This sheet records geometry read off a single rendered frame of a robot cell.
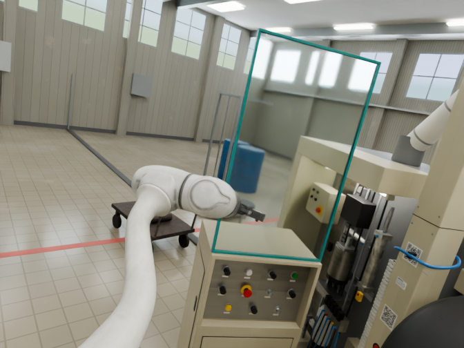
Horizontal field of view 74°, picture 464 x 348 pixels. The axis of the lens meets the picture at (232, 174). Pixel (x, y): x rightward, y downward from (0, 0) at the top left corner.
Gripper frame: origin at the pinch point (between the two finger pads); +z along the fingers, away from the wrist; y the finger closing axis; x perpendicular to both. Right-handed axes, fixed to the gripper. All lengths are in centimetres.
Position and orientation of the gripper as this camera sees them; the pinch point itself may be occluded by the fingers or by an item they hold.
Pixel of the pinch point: (241, 208)
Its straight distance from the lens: 113.8
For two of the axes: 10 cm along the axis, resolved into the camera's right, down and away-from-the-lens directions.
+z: 2.5, 1.9, 9.5
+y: 8.9, 3.4, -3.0
